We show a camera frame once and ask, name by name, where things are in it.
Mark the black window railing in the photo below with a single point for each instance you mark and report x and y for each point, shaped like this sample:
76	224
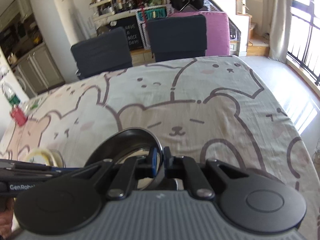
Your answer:
303	55

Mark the clear plastic water bottle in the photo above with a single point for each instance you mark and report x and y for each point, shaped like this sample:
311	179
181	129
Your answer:
10	93

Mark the grey kitchen cabinets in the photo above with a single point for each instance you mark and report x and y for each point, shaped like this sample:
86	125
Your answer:
32	65

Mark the wooden staircase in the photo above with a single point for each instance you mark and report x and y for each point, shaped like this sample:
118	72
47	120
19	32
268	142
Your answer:
247	22

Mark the pink upholstered chair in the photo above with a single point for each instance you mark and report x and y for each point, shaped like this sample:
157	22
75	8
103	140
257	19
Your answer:
217	33

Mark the bear-printed tablecloth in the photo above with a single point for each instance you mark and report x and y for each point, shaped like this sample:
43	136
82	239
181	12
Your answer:
200	110

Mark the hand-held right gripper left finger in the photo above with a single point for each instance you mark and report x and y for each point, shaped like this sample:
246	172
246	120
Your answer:
153	161

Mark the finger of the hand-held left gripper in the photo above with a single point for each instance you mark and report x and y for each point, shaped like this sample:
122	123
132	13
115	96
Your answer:
37	170

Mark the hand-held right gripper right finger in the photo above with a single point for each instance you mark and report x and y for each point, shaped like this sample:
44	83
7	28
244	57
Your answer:
168	164

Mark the round steel bowl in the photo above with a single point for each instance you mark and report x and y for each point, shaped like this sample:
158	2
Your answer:
125	145

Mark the black chalkboard sign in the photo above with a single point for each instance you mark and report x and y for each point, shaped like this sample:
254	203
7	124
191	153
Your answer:
132	36

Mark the white shelf rack with bottles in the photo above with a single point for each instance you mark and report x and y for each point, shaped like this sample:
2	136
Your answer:
112	3

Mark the person's left forearm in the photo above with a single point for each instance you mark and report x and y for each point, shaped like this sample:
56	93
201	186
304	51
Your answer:
5	217

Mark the green and white packet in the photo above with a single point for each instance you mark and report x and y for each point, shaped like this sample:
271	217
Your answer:
35	105

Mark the dark grey chair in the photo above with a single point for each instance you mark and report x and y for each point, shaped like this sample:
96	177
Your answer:
102	52
177	38

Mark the beige curtain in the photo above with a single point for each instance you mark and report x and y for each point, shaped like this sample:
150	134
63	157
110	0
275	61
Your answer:
280	22

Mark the red drink can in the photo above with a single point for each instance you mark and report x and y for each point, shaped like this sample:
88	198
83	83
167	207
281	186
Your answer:
18	116

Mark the teal lettered sign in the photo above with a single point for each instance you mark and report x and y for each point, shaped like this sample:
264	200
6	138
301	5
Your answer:
152	14

